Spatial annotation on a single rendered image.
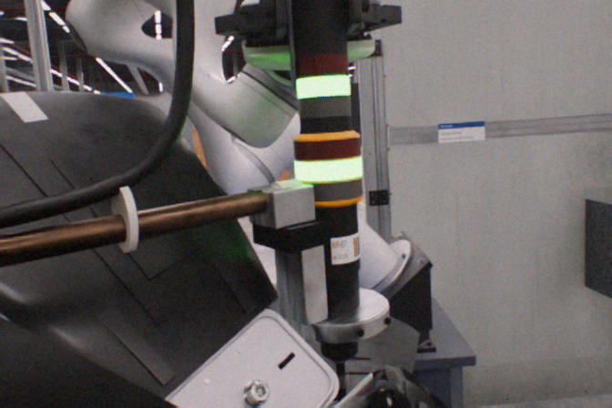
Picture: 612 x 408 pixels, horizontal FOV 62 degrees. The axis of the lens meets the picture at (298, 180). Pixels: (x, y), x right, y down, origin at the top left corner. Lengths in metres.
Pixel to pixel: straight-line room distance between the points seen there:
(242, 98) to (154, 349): 0.32
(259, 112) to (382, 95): 1.66
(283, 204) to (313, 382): 0.10
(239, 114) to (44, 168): 0.25
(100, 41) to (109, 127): 0.51
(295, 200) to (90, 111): 0.18
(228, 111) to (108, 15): 0.40
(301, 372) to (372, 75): 1.94
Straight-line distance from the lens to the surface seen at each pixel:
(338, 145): 0.31
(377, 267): 1.05
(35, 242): 0.25
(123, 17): 0.91
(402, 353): 0.50
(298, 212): 0.30
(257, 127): 0.54
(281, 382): 0.30
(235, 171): 0.98
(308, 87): 0.32
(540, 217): 2.46
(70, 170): 0.35
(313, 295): 0.32
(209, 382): 0.29
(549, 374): 2.73
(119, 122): 0.40
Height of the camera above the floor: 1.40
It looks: 7 degrees down
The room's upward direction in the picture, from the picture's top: 4 degrees counter-clockwise
